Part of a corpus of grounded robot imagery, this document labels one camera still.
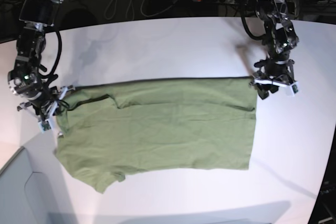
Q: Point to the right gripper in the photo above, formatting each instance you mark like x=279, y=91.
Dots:
x=47, y=104

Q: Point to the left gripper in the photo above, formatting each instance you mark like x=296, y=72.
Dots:
x=274, y=73

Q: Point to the green T-shirt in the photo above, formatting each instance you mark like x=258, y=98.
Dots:
x=111, y=131

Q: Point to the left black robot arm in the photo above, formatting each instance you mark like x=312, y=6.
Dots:
x=280, y=37

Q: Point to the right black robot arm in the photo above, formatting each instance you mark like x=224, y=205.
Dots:
x=29, y=79

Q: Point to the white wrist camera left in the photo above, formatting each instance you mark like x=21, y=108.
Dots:
x=292, y=89

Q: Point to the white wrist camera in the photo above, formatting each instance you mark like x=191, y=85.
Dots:
x=47, y=124
x=292, y=89

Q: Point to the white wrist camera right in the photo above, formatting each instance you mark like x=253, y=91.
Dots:
x=47, y=124

